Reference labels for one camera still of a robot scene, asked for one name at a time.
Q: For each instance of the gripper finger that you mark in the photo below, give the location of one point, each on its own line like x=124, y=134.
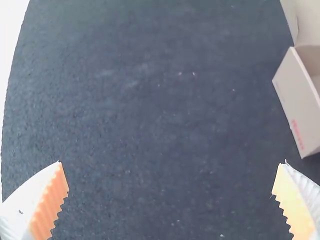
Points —
x=297, y=200
x=32, y=200

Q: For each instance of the cardboard box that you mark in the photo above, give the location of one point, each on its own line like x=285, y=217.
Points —
x=300, y=95

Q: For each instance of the black mat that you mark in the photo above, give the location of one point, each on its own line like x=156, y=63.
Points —
x=150, y=112

